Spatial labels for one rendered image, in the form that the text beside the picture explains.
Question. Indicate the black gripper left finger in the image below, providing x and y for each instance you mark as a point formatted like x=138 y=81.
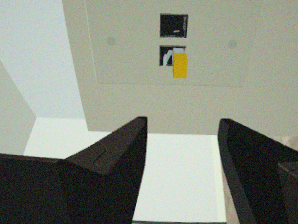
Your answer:
x=98 y=185

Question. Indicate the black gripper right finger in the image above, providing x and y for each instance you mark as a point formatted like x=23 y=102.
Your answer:
x=262 y=175

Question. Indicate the beige panel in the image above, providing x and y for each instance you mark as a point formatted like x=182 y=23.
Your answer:
x=242 y=63

